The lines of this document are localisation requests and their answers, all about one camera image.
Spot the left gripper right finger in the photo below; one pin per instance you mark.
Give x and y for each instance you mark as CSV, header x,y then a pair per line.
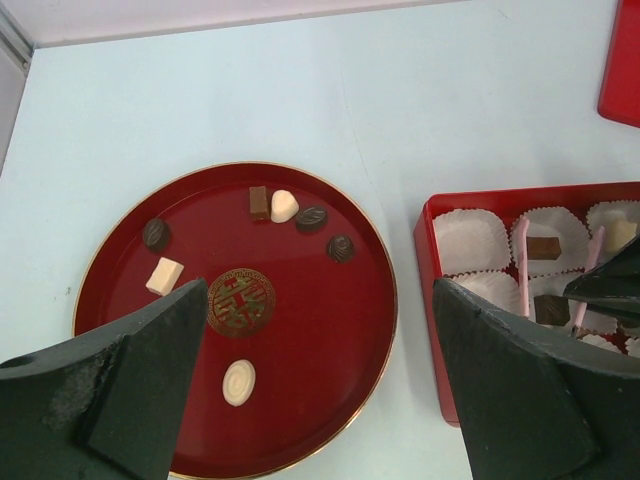
x,y
532,403

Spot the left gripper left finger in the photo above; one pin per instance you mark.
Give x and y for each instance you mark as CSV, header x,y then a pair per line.
x,y
107,404

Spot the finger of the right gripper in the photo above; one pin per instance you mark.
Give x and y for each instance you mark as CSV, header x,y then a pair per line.
x,y
612,287

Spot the pink metal tongs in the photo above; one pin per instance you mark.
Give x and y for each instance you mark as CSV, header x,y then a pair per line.
x,y
594,249

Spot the white bar chocolate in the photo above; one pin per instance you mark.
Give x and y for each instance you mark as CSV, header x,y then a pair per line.
x,y
618,233
164,276

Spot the dark square ridged chocolate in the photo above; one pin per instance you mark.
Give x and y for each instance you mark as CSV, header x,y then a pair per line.
x,y
551,310

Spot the milk marbled bar chocolate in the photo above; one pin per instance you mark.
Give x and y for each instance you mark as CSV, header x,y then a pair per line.
x,y
259,203
543,248

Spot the red chocolate box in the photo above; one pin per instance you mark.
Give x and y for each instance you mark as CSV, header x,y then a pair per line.
x,y
507,205

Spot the dark heart chocolate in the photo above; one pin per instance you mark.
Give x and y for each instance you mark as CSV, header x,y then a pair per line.
x,y
156,235

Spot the red box lid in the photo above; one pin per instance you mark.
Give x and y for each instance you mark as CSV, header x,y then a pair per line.
x,y
619,93

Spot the round red plate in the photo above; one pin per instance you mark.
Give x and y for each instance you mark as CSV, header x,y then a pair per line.
x,y
317,332

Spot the white round swirl chocolate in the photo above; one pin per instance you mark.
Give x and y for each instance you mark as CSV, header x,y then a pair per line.
x,y
238,382

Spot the dark swirl round chocolate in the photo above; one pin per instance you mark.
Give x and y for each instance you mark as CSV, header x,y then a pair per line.
x,y
340,248

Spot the white heart chocolate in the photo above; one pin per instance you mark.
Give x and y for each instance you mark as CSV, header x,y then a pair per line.
x,y
284,206

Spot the dark oval chocolate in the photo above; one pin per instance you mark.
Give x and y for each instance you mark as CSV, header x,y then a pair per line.
x,y
311,219

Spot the white paper cup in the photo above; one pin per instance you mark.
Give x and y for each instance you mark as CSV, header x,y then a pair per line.
x,y
471,240
603,213
497,287
556,222
593,323
600,342
632,346

